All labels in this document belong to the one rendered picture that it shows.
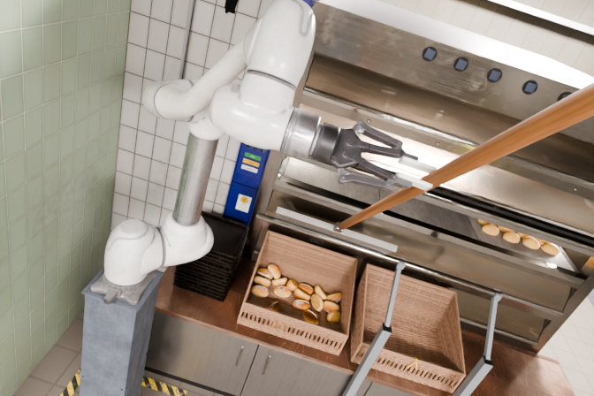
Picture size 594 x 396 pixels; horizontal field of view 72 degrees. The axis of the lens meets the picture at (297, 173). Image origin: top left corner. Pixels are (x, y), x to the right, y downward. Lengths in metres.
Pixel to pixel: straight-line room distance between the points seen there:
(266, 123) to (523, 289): 2.21
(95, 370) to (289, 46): 1.63
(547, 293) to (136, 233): 2.24
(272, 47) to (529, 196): 1.85
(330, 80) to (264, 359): 1.44
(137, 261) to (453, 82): 1.55
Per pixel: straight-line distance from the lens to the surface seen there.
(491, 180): 2.30
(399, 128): 2.09
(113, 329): 1.80
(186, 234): 1.58
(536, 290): 2.77
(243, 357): 2.32
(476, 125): 2.15
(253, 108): 0.75
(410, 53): 2.00
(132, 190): 2.59
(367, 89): 2.02
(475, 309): 2.78
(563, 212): 2.50
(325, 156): 0.77
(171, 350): 2.44
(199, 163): 1.42
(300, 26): 0.79
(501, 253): 2.55
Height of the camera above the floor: 2.26
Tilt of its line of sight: 27 degrees down
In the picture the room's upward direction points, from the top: 18 degrees clockwise
